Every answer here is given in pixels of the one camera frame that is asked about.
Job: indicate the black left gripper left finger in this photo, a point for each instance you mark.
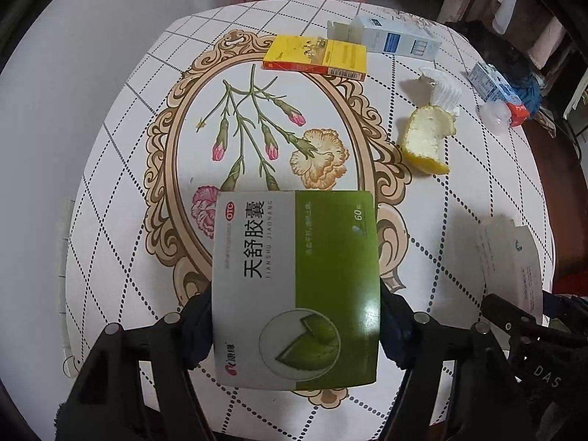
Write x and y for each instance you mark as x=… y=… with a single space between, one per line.
x=135 y=384

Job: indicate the white pink toothpaste box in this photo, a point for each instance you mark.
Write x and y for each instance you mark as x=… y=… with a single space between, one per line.
x=510 y=262

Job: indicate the green white medicine box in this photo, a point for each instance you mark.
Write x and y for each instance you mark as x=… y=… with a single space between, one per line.
x=295 y=290

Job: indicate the clear plastic cup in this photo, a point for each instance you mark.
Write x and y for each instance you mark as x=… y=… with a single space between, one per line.
x=495 y=116

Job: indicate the yellow fruit peel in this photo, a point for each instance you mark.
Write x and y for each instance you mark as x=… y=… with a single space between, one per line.
x=424 y=136

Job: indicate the blue red milk carton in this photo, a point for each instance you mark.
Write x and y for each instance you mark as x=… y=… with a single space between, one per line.
x=493 y=86

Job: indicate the crumpled white paper leaflet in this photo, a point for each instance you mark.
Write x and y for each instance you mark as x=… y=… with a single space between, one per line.
x=445 y=90

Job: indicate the white patterned tablecloth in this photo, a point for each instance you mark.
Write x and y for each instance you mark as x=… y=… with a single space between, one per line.
x=201 y=116

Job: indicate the white blue carton box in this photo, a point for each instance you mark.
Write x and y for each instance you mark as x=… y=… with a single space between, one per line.
x=394 y=37

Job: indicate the yellow red small box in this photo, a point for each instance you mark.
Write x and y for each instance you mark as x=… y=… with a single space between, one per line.
x=316 y=55

